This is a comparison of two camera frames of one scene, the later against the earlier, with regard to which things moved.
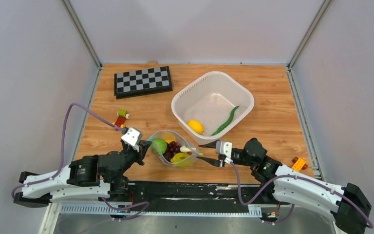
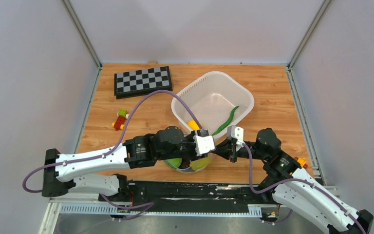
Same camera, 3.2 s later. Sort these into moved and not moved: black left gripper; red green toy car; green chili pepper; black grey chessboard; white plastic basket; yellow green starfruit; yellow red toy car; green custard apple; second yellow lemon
Moved: green custard apple; black left gripper; yellow green starfruit
Not moved: black grey chessboard; red green toy car; second yellow lemon; yellow red toy car; white plastic basket; green chili pepper
